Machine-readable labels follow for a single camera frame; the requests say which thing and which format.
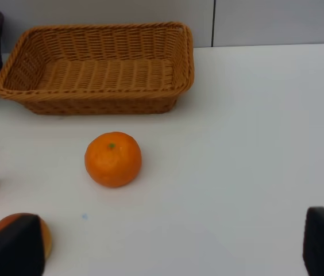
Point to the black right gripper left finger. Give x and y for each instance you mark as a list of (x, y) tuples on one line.
[(21, 247)]

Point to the red orange round fruit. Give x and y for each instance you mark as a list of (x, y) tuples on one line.
[(45, 231)]

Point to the orange mandarin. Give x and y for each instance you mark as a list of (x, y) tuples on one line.
[(113, 159)]

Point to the light brown wicker basket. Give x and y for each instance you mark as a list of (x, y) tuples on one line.
[(100, 69)]

